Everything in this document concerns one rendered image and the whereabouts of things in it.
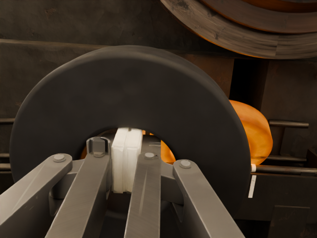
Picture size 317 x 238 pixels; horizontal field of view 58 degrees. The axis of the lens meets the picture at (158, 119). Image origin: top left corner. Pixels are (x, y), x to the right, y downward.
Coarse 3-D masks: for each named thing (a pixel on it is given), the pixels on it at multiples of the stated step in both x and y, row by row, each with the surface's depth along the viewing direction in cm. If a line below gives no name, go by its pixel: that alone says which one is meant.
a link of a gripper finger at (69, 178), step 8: (104, 136) 18; (112, 136) 18; (80, 160) 15; (72, 168) 14; (64, 176) 14; (72, 176) 14; (56, 184) 14; (64, 184) 14; (56, 192) 14; (64, 192) 14
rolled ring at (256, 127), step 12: (240, 108) 37; (252, 108) 39; (252, 120) 37; (264, 120) 39; (252, 132) 38; (264, 132) 38; (252, 144) 41; (264, 144) 41; (168, 156) 44; (252, 156) 44; (264, 156) 44
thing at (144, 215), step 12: (144, 156) 15; (156, 156) 15; (144, 168) 14; (156, 168) 14; (144, 180) 13; (156, 180) 13; (132, 192) 12; (144, 192) 12; (156, 192) 12; (132, 204) 11; (144, 204) 11; (156, 204) 11; (132, 216) 10; (144, 216) 11; (156, 216) 11; (132, 228) 10; (144, 228) 10; (156, 228) 10
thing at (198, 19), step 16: (160, 0) 37; (176, 0) 37; (192, 0) 37; (176, 16) 38; (192, 16) 38; (208, 16) 38; (208, 32) 38; (224, 32) 38; (240, 32) 38; (256, 32) 38; (272, 32) 38; (240, 48) 39; (256, 48) 39; (272, 48) 39; (288, 48) 39; (304, 48) 39
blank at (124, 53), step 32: (64, 64) 16; (96, 64) 16; (128, 64) 15; (160, 64) 15; (192, 64) 18; (32, 96) 16; (64, 96) 16; (96, 96) 16; (128, 96) 16; (160, 96) 16; (192, 96) 16; (224, 96) 16; (32, 128) 17; (64, 128) 17; (96, 128) 17; (160, 128) 17; (192, 128) 17; (224, 128) 16; (32, 160) 18; (192, 160) 17; (224, 160) 17; (224, 192) 18; (160, 224) 19
